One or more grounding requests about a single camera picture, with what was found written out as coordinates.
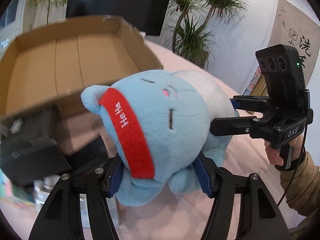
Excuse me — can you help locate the black rectangular box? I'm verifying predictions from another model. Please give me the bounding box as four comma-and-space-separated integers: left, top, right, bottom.
1, 106, 108, 187

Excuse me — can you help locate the blue plush toy red headband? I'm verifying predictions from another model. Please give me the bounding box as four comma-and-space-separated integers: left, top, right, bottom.
81, 70, 237, 206

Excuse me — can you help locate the pastel colour puzzle cube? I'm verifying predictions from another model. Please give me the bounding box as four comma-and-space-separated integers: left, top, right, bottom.
1, 171, 34, 209

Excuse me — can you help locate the right hand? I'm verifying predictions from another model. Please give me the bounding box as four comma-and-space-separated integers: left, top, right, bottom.
264, 129, 306, 167

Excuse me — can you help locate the palm potted plant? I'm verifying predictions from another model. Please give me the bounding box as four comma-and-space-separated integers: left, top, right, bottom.
168, 0, 248, 70

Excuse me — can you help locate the brown cardboard box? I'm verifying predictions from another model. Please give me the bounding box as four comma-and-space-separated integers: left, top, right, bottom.
0, 15, 164, 156

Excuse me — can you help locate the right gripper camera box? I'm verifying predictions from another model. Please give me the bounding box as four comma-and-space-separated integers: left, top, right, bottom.
255, 44, 305, 114

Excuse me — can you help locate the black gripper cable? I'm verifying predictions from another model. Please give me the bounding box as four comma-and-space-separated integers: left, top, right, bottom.
276, 89, 312, 207

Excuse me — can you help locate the beige calligraphy wall scroll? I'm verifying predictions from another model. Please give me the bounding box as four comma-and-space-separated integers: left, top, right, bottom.
239, 0, 319, 92

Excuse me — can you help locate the black wall television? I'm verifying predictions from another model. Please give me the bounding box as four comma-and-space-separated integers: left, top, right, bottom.
66, 0, 170, 36

